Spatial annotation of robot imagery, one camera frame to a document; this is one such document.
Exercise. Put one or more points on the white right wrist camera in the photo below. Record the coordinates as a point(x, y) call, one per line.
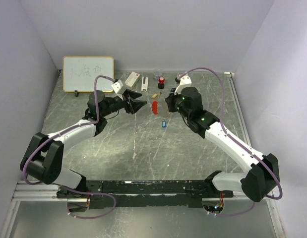
point(183, 81)

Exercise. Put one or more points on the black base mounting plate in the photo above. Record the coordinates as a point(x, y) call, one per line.
point(179, 200)

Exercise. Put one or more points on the red black stamp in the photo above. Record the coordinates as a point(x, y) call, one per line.
point(161, 82)

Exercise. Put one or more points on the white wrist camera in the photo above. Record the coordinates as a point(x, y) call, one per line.
point(183, 81)
point(119, 87)

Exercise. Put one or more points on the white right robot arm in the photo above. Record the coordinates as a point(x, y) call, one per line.
point(260, 173)

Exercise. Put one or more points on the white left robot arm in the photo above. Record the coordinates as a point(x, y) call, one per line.
point(43, 159)

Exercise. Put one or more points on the aluminium right side rail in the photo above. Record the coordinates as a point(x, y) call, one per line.
point(234, 121)

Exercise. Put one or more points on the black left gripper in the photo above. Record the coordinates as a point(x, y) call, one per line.
point(134, 106)

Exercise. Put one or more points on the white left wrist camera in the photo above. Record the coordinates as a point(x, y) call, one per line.
point(119, 87)

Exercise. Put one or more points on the metal key organizer red handle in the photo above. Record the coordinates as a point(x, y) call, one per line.
point(160, 108)

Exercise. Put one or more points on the white board yellow frame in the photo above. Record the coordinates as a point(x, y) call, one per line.
point(79, 72)

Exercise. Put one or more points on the aluminium front rail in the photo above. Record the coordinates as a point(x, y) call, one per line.
point(34, 191)

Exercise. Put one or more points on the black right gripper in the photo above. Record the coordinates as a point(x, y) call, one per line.
point(170, 99)

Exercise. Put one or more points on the green white staples box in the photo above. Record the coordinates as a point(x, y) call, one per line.
point(132, 79)

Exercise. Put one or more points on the white stapler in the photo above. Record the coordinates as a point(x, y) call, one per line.
point(144, 84)

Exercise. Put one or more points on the clear plastic cup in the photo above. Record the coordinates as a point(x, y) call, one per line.
point(157, 73)

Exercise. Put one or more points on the aluminium rail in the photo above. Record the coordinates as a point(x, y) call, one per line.
point(34, 191)
point(234, 121)

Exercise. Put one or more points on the yellow key tag with key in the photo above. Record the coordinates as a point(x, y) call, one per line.
point(156, 95)

